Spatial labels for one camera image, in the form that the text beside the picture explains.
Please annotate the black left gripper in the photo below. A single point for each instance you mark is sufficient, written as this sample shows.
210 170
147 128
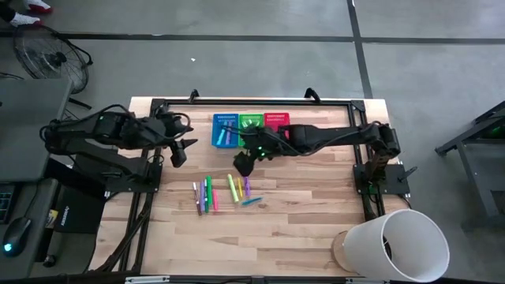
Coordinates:
173 126

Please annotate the dark green marker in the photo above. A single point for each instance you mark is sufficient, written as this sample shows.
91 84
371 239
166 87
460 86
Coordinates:
206 205

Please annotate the grey laptop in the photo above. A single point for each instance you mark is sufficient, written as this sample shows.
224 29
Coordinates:
31 126

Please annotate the green plastic basket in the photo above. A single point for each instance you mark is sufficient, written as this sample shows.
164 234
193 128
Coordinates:
256 117

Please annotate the dark metal cart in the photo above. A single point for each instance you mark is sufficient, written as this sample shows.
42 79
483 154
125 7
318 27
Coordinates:
469 165

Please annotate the pink highlighter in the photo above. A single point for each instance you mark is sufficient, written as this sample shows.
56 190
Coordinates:
215 201

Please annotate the round wooden lamp base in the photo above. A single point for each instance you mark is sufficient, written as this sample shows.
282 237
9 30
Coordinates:
336 252

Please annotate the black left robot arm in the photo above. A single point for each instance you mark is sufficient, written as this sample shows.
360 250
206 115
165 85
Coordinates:
118 128

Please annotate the black floor fan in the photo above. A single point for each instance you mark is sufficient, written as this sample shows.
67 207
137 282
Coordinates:
55 59

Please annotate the yellow label card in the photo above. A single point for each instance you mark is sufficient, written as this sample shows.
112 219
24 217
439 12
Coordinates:
51 219

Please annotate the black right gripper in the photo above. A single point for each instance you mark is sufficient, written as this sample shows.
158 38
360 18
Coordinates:
245 163

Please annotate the silver aluminium bar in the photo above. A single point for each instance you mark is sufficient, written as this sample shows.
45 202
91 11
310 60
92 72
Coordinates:
367 281
146 279

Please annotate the purple highlighter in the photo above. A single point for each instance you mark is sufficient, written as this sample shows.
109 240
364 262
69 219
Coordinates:
229 132
247 187

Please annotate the thin yellow marker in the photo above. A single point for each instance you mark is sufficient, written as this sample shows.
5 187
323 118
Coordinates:
239 188

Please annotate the black curved frame bracket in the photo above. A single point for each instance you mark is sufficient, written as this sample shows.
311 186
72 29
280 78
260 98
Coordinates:
193 96
312 94

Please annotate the person's white red shoe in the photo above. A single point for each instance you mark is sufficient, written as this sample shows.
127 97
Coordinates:
37 5
25 19

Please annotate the teal highlighter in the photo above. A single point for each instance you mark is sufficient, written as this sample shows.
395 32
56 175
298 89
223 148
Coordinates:
221 137

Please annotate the dark grey desk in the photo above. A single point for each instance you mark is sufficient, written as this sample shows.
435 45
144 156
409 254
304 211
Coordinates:
27 268

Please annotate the blue plastic basket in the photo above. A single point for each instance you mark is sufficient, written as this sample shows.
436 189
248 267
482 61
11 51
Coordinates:
217 118

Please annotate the black box with white print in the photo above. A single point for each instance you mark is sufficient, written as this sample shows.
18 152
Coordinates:
83 213

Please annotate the small black round object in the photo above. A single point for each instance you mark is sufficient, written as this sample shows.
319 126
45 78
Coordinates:
49 261

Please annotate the white cylindrical bucket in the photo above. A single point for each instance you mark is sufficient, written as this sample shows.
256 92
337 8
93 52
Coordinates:
367 244

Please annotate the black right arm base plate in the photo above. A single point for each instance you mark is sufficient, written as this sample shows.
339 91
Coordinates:
390 177

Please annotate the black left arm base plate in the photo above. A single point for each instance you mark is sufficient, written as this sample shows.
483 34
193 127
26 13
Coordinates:
134 185

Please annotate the black keyboard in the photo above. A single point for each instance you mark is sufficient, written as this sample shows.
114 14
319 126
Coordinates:
4 205

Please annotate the black computer mouse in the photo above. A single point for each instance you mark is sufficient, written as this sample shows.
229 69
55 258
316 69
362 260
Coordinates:
16 236

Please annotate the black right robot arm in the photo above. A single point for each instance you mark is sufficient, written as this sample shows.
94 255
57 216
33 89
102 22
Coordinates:
335 134

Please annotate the red plastic basket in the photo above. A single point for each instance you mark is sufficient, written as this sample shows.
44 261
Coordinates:
276 117

